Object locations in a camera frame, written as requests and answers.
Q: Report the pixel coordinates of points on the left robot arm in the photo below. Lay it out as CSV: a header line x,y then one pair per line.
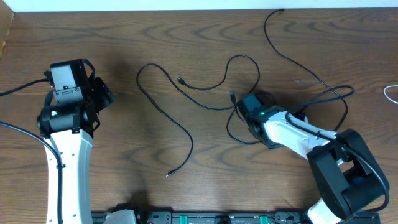
x,y
67,123

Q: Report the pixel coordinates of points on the cardboard box edge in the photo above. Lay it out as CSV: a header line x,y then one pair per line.
x,y
6,18

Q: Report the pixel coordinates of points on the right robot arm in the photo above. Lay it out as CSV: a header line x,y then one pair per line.
x,y
346,173

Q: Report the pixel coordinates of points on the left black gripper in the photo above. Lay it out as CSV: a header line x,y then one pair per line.
x,y
104,94

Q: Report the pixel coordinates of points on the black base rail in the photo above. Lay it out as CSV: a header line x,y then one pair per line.
x,y
127,213

